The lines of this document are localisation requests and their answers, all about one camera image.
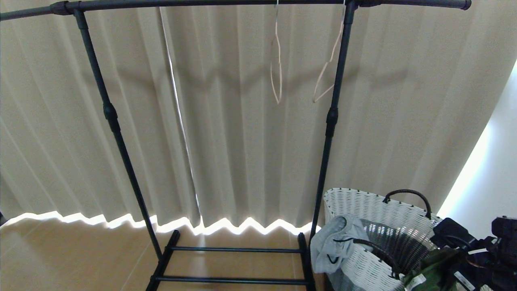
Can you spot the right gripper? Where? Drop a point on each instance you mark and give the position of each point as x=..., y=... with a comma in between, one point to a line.
x=464, y=268

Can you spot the green long-sleeved shirt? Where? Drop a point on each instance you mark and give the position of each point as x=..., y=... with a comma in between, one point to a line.
x=432, y=270

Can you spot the pink clothes hanger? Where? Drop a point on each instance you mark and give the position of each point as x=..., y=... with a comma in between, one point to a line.
x=332, y=54
x=279, y=60

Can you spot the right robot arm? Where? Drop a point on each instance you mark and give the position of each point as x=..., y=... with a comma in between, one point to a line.
x=505, y=238

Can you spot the white laundry basket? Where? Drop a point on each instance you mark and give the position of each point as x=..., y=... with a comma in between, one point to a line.
x=363, y=202

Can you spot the black clothes rack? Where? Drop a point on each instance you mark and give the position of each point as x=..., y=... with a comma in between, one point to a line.
x=202, y=4

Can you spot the pale grey shorts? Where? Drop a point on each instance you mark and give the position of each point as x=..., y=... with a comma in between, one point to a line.
x=331, y=242

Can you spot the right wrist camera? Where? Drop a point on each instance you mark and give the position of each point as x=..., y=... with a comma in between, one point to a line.
x=452, y=234

